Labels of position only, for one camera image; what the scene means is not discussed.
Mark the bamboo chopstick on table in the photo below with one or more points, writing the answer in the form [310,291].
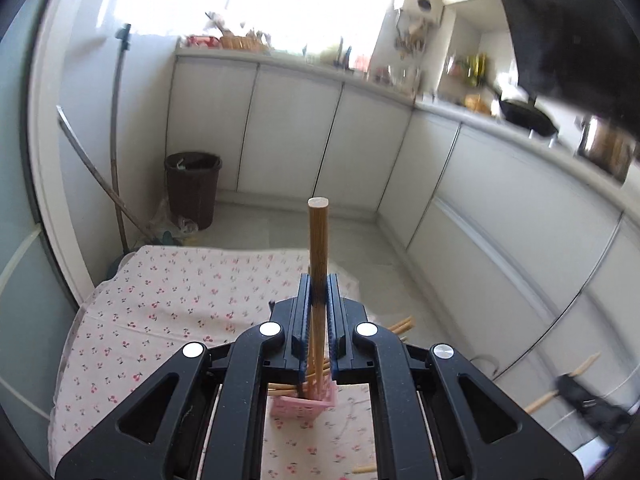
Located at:
[366,469]
[570,390]

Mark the wicker basket on counter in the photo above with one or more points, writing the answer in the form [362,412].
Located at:
[246,43]

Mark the black range hood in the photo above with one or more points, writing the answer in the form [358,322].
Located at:
[580,52]

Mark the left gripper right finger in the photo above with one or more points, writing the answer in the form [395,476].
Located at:
[348,363]

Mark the pink perforated utensil basket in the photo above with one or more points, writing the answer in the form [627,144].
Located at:
[284,403]

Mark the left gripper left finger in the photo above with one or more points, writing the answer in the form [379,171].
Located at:
[287,364]

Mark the dark brown trash bin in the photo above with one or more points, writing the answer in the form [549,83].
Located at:
[191,182]

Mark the bamboo chopstick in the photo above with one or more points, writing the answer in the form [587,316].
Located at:
[318,210]
[285,387]
[570,390]
[403,326]
[366,469]

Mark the mop handle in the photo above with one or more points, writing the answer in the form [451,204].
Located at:
[111,189]

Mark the cherry print tablecloth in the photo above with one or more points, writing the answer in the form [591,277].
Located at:
[162,298]

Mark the black wok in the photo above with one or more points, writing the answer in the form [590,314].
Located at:
[524,114]

